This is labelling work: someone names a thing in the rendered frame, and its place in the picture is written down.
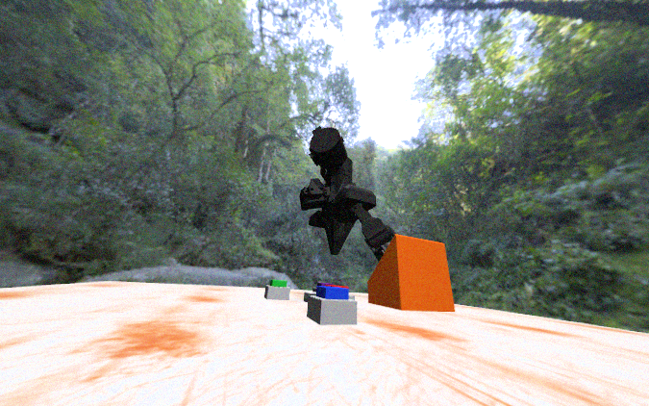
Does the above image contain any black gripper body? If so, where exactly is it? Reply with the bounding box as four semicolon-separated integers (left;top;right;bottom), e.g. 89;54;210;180
309;174;376;228

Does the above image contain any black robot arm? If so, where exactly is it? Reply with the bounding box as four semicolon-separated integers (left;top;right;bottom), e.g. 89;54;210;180
299;126;397;262

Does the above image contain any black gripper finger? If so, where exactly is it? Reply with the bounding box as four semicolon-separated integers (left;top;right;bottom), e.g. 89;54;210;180
317;217;336;255
325;211;359;254

